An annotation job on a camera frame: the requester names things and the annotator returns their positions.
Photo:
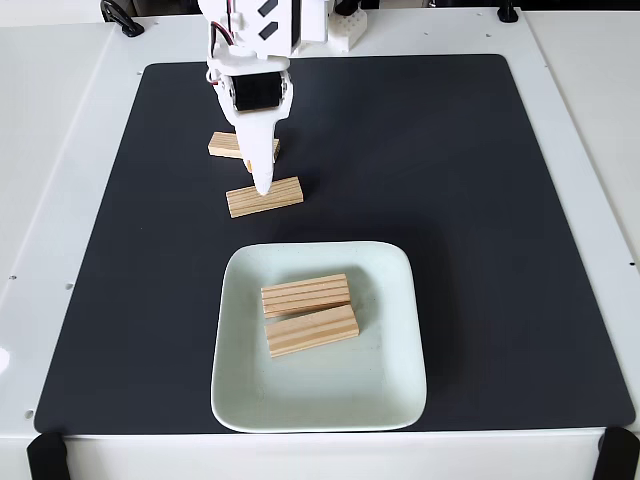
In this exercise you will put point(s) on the striped wooden block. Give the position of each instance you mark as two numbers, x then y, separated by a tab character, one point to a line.
285	192

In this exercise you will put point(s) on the black base clamp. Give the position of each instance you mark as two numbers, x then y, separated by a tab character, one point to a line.
347	6

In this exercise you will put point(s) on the black rubber mat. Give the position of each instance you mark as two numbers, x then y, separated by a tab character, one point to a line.
150	300

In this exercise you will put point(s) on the pale green square plate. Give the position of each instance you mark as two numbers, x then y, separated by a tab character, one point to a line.
320	395

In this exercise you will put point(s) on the black table clamp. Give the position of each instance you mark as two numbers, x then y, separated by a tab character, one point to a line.
507	12
122	20

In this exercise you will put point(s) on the smooth wooden block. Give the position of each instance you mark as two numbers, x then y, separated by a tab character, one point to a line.
222	144

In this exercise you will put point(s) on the grooved wooden block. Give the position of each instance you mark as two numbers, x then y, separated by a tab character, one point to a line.
312	332
305	295

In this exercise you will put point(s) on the white studded base block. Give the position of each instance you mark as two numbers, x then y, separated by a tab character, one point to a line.
350	32

